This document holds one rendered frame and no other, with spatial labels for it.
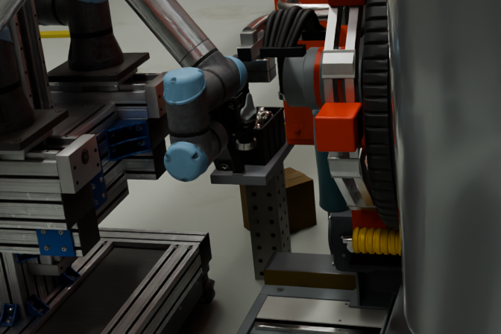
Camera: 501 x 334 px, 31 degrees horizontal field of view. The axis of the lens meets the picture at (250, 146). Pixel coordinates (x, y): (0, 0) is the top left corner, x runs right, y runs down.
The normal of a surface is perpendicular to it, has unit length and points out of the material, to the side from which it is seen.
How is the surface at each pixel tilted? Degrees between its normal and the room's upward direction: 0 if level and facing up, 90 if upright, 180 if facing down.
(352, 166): 90
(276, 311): 0
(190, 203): 0
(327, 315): 0
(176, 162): 90
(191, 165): 90
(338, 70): 90
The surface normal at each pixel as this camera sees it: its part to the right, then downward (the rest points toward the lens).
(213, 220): -0.10, -0.93
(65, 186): -0.29, 0.36
